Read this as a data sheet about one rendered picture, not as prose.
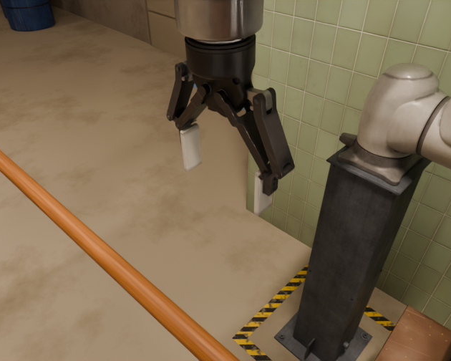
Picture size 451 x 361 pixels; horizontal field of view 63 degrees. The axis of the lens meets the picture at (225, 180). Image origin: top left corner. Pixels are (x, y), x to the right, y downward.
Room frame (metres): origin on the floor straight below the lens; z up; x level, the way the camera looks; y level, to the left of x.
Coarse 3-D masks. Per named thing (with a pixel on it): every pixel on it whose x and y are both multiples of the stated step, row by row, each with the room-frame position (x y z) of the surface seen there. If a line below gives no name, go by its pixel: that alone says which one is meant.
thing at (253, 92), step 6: (246, 90) 0.37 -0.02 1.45; (252, 90) 0.37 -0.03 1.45; (258, 90) 0.36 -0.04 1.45; (264, 90) 0.36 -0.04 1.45; (252, 96) 0.36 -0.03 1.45; (270, 96) 0.36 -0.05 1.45; (252, 102) 0.36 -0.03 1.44; (270, 102) 0.35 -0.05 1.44; (252, 108) 0.35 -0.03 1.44; (270, 108) 0.36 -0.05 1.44
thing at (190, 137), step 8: (184, 128) 0.45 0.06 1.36; (192, 128) 0.45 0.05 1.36; (184, 136) 0.44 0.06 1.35; (192, 136) 0.45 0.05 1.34; (184, 144) 0.44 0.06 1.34; (192, 144) 0.45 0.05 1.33; (184, 152) 0.44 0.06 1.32; (192, 152) 0.45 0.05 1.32; (200, 152) 0.46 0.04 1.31; (184, 160) 0.44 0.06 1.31; (192, 160) 0.45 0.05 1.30; (200, 160) 0.46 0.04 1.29; (192, 168) 0.45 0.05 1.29
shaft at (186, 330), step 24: (0, 168) 0.57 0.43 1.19; (24, 192) 0.50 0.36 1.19; (48, 192) 0.50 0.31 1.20; (48, 216) 0.45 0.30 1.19; (72, 216) 0.43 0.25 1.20; (72, 240) 0.40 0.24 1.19; (96, 240) 0.38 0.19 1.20; (120, 264) 0.33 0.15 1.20; (144, 288) 0.29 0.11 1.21; (168, 312) 0.26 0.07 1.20; (192, 336) 0.23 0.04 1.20; (216, 360) 0.20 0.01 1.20; (240, 360) 0.20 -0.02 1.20
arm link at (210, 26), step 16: (176, 0) 0.38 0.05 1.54; (192, 0) 0.36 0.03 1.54; (208, 0) 0.35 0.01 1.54; (224, 0) 0.35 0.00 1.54; (240, 0) 0.36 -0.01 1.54; (256, 0) 0.37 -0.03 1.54; (176, 16) 0.38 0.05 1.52; (192, 16) 0.36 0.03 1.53; (208, 16) 0.35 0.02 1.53; (224, 16) 0.35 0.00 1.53; (240, 16) 0.36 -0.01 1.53; (256, 16) 0.37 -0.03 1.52; (192, 32) 0.36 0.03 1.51; (208, 32) 0.36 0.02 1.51; (224, 32) 0.35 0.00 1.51; (240, 32) 0.36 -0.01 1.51
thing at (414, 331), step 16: (400, 320) 0.62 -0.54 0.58; (416, 320) 0.62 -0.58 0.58; (432, 320) 0.62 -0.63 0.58; (400, 336) 0.57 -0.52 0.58; (416, 336) 0.57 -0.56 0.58; (432, 336) 0.57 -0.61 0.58; (448, 336) 0.57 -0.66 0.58; (384, 352) 0.52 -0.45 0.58; (400, 352) 0.52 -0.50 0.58; (416, 352) 0.52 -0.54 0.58; (432, 352) 0.52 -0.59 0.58; (448, 352) 0.52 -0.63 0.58
